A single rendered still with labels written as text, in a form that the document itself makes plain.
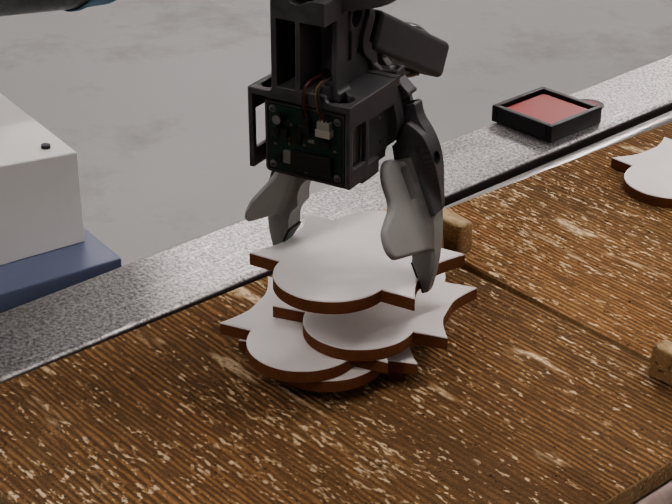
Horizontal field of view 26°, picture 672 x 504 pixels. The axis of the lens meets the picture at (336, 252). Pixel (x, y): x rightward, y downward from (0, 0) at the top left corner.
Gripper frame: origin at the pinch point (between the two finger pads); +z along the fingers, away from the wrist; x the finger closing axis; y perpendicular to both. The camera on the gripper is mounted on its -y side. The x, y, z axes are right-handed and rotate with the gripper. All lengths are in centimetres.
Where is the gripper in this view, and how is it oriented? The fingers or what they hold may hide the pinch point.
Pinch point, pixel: (356, 257)
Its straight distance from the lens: 96.7
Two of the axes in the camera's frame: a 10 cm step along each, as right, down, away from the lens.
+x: 8.6, 2.3, -4.5
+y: -5.0, 4.0, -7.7
